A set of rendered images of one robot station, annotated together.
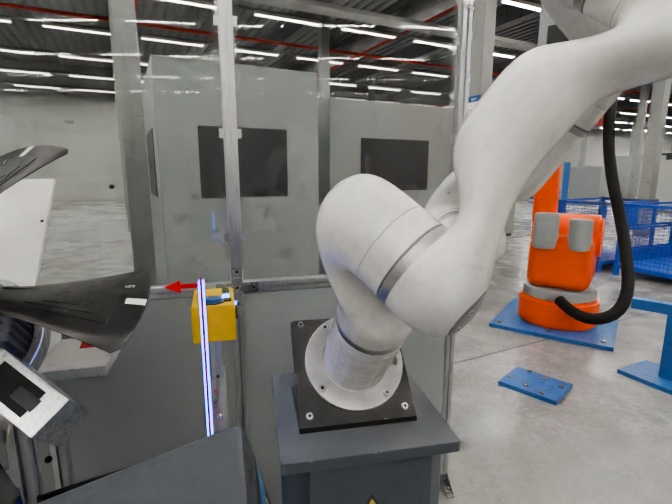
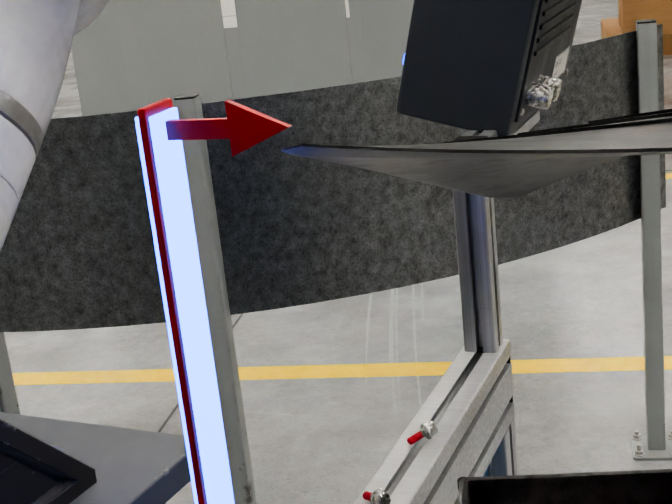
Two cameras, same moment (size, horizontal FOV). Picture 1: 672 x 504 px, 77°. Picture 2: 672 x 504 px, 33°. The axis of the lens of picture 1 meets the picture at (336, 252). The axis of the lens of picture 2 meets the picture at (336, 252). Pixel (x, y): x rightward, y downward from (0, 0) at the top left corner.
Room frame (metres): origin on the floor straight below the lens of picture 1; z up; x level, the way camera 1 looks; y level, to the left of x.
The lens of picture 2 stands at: (1.08, 0.61, 1.27)
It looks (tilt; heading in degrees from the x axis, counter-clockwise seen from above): 17 degrees down; 218
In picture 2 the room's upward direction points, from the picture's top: 6 degrees counter-clockwise
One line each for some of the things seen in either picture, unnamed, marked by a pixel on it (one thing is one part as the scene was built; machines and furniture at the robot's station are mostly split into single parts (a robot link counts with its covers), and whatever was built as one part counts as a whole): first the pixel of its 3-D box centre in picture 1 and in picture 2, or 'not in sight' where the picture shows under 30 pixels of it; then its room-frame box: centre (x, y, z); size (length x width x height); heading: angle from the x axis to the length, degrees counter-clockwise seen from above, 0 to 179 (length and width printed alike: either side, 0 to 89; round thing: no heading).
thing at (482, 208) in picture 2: not in sight; (476, 246); (0.23, 0.09, 0.96); 0.03 x 0.03 x 0.20; 15
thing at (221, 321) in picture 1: (214, 315); not in sight; (1.02, 0.31, 1.02); 0.16 x 0.10 x 0.11; 15
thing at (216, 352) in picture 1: (216, 352); not in sight; (1.02, 0.31, 0.92); 0.03 x 0.03 x 0.12; 15
